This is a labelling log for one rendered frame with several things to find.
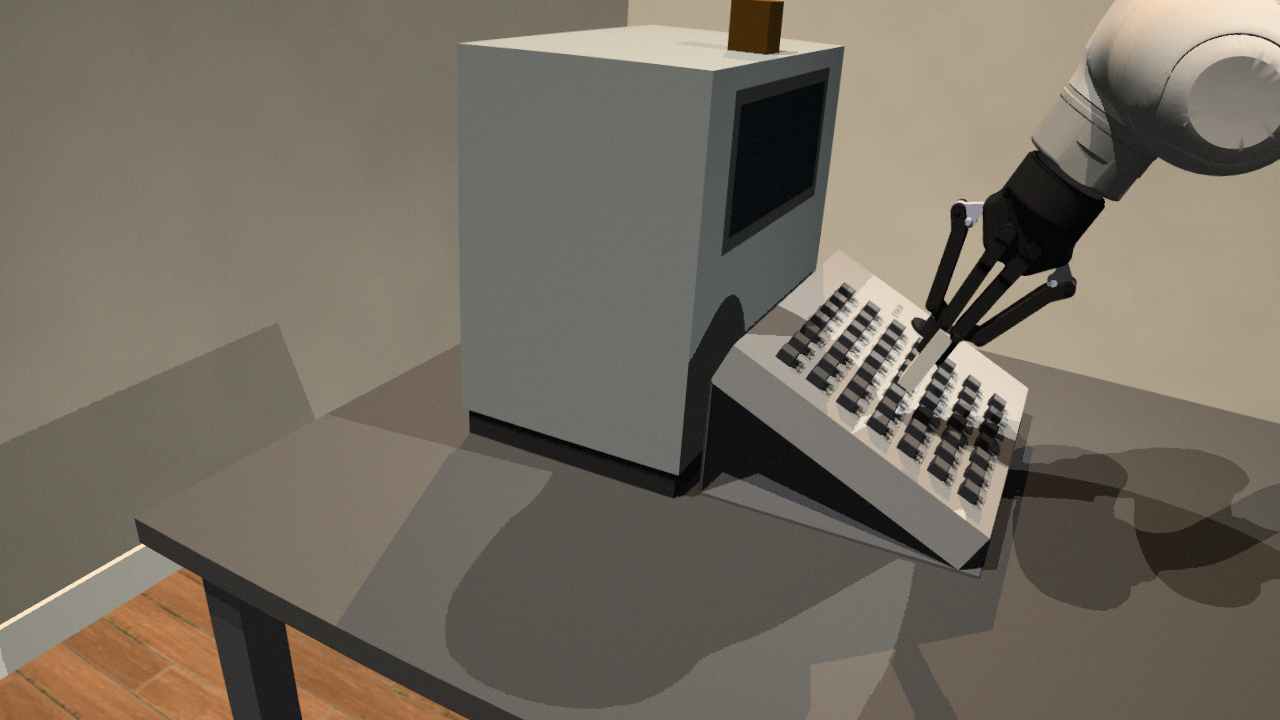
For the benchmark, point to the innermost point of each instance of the grey machine cabinet with sloped keypad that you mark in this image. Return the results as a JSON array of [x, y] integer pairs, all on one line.
[[632, 202]]

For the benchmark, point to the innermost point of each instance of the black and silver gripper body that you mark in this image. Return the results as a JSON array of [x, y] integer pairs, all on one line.
[[1034, 188]]

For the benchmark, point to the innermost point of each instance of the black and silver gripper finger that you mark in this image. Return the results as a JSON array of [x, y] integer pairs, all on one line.
[[964, 215], [1060, 285]]

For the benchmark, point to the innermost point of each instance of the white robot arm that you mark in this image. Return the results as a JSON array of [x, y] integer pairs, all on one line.
[[1197, 82]]

